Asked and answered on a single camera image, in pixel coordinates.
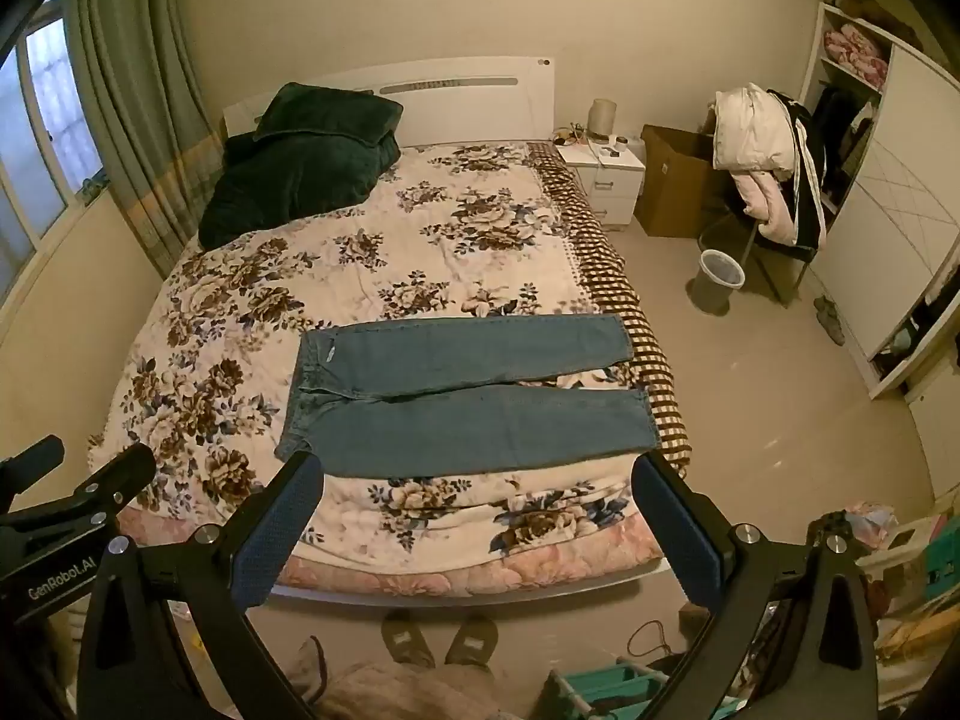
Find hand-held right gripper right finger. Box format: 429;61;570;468
632;451;878;720

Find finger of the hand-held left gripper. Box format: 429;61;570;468
0;435;66;500
0;442;156;542

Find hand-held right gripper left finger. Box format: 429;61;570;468
77;450;325;720

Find blue denim pants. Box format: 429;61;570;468
274;313;653;479

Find pink floral quilt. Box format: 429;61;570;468
120;502;666;601

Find teal rack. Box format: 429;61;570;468
544;656;672;720

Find pink plastic bag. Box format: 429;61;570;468
847;502;899;550

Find person's legs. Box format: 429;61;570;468
285;660;560;720

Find person's right slipper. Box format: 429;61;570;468
444;613;496;668

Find grey trash bin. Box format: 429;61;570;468
691;249;745;316

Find pair of grey shoes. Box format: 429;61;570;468
814;295;847;346

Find metal chair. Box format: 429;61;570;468
720;187;818;308

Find brown checkered bed sheet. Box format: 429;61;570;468
525;141;692;477

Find window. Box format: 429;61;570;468
0;0;106;301

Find floral blanket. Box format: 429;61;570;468
86;141;668;567

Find pink garment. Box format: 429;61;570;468
735;169;800;247

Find cardboard box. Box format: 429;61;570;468
634;124;732;239

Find white nightstand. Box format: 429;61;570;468
555;139;647;226

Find green curtain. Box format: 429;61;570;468
64;0;226;278

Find black jacket with white stripes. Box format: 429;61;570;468
769;90;827;252

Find white wardrobe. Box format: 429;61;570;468
795;0;960;400

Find white down jacket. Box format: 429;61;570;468
712;84;800;173

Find dark hanging clothes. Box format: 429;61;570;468
814;86;875;196

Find white bed headboard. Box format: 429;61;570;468
221;56;557;149

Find pink folded bedding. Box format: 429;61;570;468
823;24;890;83

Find black cable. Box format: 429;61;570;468
626;619;677;661

